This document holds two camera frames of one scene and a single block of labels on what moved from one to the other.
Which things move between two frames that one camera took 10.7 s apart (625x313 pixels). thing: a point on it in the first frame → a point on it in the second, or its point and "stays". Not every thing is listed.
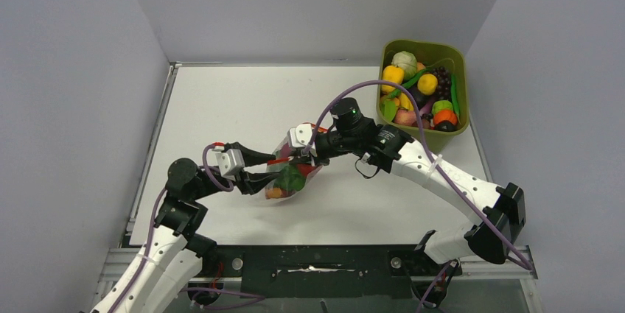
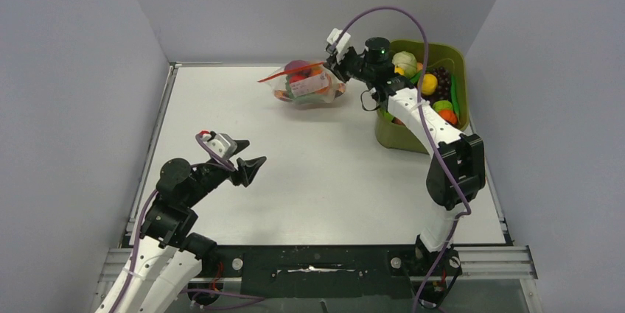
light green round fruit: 441,104 stays
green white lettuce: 290,178 → 314,98
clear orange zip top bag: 296,171 → 305,82
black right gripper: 317,155 → 337,66
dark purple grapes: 444,83 stays
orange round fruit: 445,115 stays
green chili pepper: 454,94 stays
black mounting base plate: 323,272 stays
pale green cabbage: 407,61 stays
